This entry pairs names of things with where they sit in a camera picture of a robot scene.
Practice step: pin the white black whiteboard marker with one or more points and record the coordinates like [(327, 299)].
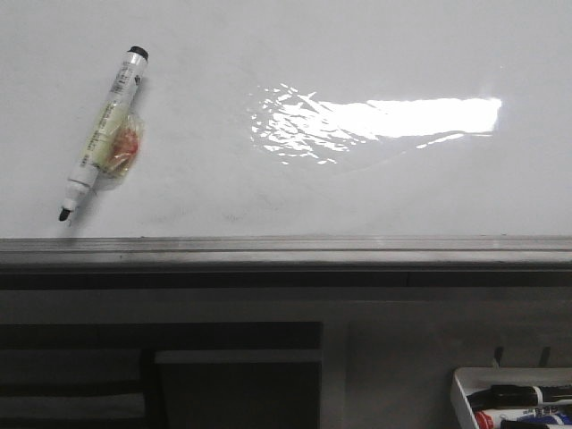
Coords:
[(107, 125)]

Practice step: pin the white whiteboard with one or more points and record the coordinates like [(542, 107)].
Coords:
[(285, 118)]

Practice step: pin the white marker tray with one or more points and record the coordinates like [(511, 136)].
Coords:
[(468, 380)]

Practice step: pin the left tray hook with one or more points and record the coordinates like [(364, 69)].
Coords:
[(497, 356)]

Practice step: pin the black capped marker in tray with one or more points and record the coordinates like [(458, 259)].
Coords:
[(502, 396)]

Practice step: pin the dark cabinet panel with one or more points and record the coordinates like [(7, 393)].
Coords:
[(202, 375)]

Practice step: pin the red capped marker in tray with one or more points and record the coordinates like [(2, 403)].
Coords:
[(492, 418)]

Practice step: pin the blue marker in tray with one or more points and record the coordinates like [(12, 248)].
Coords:
[(507, 424)]

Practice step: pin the grey aluminium whiteboard frame rail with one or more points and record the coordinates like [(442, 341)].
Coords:
[(286, 254)]

